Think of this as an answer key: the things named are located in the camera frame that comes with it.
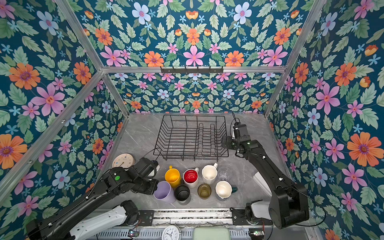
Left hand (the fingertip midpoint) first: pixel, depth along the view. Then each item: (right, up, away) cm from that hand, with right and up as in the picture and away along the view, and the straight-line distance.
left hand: (159, 188), depth 69 cm
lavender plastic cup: (0, -6, +7) cm, 9 cm away
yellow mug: (+3, +1, +16) cm, 16 cm away
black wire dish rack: (+13, +21, +35) cm, 43 cm away
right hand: (+36, +21, +16) cm, 44 cm away
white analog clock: (+6, -20, -2) cm, 21 cm away
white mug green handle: (+33, -7, +14) cm, 36 cm away
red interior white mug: (+13, -1, +17) cm, 21 cm away
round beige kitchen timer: (-29, +8, +22) cm, 37 cm away
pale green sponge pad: (+24, -20, -2) cm, 32 cm away
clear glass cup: (+33, +2, +13) cm, 35 cm away
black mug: (+9, -7, +11) cm, 16 cm away
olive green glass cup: (+21, -7, +12) cm, 26 cm away
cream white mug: (+24, +2, +16) cm, 29 cm away
